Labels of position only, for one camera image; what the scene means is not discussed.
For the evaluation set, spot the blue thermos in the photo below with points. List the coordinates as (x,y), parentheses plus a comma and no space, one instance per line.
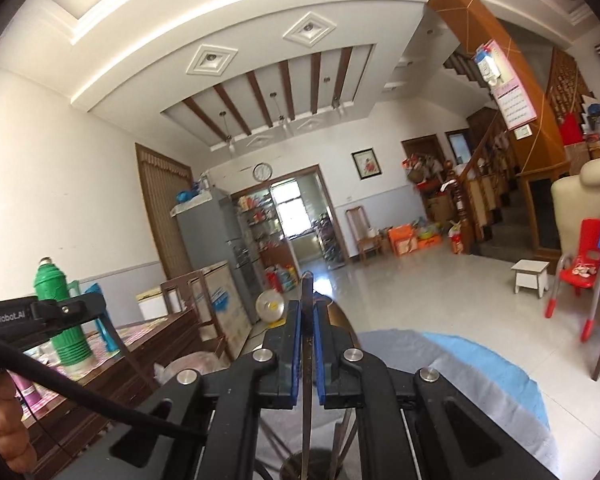
(105,337)

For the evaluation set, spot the grey refrigerator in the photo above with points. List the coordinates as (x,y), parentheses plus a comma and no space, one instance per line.
(207,240)

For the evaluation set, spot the small white stool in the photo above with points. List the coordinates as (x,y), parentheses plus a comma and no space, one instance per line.
(530,275)

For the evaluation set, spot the kitchen storage shelf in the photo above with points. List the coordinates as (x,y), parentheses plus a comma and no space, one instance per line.
(260,222)

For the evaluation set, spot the grey metal utensil holder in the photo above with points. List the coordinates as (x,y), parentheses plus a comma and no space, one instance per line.
(320,466)

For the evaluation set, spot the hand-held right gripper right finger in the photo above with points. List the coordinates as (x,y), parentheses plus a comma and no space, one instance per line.
(320,357)

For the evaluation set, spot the brown wooden door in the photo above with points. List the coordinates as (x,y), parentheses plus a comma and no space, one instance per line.
(162,220)

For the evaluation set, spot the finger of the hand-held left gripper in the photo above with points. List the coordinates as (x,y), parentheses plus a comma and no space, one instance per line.
(72,307)

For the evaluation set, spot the white bowl with plastic cover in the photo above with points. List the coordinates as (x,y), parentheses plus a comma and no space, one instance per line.
(200,362)

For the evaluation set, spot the round wall clock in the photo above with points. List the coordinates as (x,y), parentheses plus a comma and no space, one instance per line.
(262,171)

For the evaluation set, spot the person's left hand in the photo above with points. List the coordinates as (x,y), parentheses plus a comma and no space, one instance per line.
(5,425)

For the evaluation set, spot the purple thermos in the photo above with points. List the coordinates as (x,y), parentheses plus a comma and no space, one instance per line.
(25,389)

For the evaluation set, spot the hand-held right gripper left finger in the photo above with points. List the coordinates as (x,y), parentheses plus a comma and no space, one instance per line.
(293,355)

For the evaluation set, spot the brown wooden chair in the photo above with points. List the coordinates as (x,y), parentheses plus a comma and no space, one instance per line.
(185,292)
(362,232)

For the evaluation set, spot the orange cardboard box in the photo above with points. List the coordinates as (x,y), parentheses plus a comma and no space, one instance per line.
(402,241)

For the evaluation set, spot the framed wall picture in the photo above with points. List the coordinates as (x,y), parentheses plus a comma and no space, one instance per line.
(366,164)

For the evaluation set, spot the wooden stair railing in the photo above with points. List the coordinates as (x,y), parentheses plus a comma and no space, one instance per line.
(485,175)

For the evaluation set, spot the pink wall calendar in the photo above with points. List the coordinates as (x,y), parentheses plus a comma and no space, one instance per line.
(516,105)

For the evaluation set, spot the wooden staircase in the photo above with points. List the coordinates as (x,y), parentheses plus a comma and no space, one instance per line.
(505,230)

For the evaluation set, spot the single dark wooden chopstick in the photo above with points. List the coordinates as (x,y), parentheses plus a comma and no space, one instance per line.
(130,355)
(306,310)

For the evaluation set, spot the red plastic chair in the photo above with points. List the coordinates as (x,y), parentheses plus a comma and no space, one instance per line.
(582,260)

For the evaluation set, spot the white chest freezer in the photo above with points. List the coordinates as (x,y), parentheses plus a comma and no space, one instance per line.
(152,302)

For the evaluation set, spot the beige armchair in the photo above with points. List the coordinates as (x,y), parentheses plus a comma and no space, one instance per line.
(577,200)

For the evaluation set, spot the carved dark wooden bench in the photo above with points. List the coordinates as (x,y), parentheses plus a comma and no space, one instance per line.
(130,355)

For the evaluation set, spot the green thermos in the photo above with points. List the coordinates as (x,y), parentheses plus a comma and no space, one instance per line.
(62,340)

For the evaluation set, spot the silver pot lid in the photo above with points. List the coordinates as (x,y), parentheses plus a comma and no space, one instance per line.
(271,306)

